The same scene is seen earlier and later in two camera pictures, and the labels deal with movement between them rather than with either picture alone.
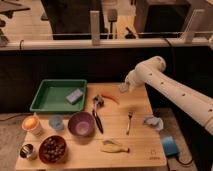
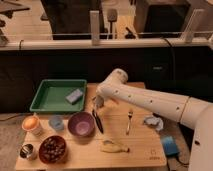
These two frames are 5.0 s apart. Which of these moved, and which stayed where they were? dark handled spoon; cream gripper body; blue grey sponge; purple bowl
Moved: cream gripper body
Stayed: dark handled spoon; blue grey sponge; purple bowl
